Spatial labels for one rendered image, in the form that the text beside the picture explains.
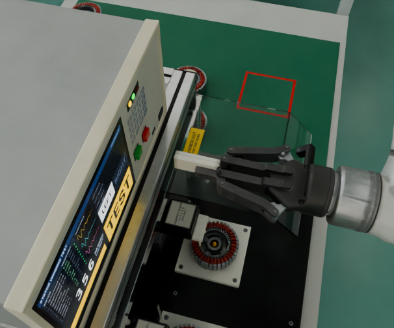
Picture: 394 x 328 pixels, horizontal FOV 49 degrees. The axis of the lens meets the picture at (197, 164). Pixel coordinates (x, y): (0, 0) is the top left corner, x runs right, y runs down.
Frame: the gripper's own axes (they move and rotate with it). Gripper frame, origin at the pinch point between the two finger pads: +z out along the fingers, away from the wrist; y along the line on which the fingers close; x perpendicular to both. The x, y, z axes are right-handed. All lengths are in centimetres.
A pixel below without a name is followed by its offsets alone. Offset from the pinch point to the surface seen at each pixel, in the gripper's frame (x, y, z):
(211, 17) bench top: -43, 89, 18
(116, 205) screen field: -0.6, -9.6, 9.6
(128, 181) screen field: -1.6, -4.9, 9.6
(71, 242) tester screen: 9.4, -20.0, 9.6
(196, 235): -30.1, 1.3, 0.5
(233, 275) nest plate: -40.0, -1.6, -9.2
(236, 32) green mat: -43, 83, 8
